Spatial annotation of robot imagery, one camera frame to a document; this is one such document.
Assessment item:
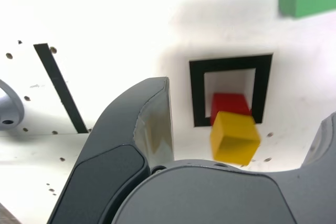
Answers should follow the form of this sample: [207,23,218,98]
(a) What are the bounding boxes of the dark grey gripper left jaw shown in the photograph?
[48,76,174,224]

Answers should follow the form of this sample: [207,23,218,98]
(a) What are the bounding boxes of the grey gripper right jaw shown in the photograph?
[110,112,336,224]

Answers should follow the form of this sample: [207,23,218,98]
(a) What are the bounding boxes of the yellow cube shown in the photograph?
[209,110,262,167]

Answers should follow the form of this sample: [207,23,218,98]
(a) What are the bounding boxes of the red cube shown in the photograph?
[209,92,253,126]

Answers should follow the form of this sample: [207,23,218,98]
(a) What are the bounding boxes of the black tape square outline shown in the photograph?
[188,53,274,127]

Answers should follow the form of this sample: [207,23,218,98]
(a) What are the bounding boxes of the black tape strip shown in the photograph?
[33,42,89,134]

